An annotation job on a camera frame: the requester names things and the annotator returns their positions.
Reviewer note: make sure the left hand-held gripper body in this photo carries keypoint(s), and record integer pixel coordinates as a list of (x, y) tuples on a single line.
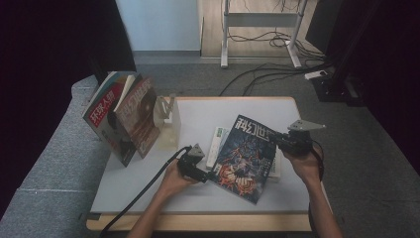
[(189, 163)]

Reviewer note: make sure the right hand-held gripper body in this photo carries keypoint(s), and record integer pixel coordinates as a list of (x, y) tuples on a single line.
[(297, 142)]

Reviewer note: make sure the beige expandable book rack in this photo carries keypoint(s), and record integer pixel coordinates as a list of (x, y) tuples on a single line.
[(171, 139)]

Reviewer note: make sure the white magazine with snow scene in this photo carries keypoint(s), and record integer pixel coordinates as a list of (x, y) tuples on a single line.
[(218, 145)]

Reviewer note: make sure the dark blue illustrated magazine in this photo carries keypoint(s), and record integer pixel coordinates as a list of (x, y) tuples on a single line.
[(244, 162)]

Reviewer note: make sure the red-brown magazine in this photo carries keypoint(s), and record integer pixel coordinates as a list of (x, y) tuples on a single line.
[(138, 119)]

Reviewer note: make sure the portrait magazine with red label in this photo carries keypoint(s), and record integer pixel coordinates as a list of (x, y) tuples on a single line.
[(99, 115)]

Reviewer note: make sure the person's left hand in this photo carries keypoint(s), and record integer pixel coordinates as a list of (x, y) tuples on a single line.
[(175, 181)]

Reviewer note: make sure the person's right hand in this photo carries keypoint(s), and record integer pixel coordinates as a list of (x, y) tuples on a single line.
[(307, 167)]

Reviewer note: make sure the white table mat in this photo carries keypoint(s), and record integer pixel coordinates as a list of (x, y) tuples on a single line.
[(204, 110)]

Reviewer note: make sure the white power strip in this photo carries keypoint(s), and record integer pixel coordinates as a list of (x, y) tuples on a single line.
[(315, 75)]

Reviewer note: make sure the dark curtain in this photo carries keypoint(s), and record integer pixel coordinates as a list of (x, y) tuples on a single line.
[(396, 66), (39, 66)]

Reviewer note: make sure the white metal desk frame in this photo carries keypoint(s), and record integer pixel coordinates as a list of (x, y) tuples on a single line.
[(261, 19)]

